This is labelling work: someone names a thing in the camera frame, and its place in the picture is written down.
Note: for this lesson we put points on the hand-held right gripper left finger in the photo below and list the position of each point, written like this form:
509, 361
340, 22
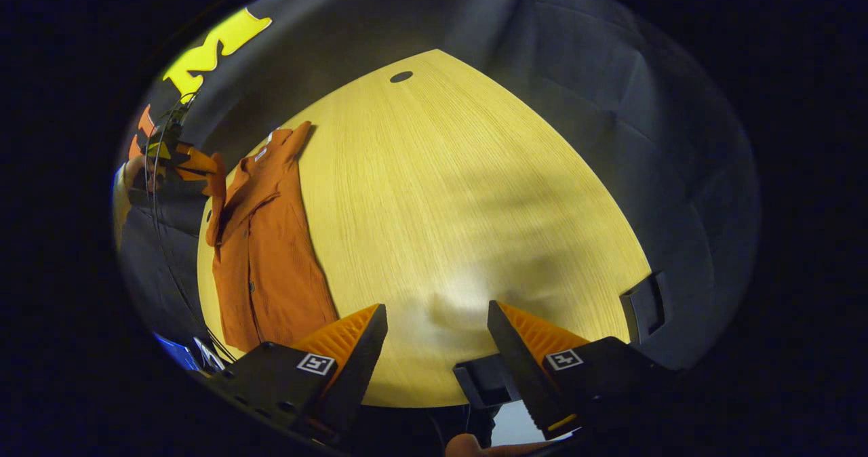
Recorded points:
356, 369

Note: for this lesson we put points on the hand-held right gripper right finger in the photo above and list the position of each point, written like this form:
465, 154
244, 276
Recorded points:
525, 375

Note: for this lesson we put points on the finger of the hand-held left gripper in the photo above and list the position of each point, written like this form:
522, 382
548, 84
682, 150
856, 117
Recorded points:
200, 157
200, 175

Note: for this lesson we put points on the orange knitted cardigan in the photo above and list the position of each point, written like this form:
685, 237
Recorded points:
271, 274

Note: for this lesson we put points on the white object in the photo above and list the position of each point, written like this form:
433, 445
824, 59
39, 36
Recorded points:
207, 356

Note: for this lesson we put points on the blue object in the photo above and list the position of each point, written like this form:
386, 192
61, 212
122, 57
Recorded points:
178, 352

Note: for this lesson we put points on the black backdrop cloth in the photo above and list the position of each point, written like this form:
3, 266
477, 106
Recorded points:
576, 70

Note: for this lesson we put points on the black table bracket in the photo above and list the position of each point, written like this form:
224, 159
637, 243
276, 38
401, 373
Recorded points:
485, 382
641, 308

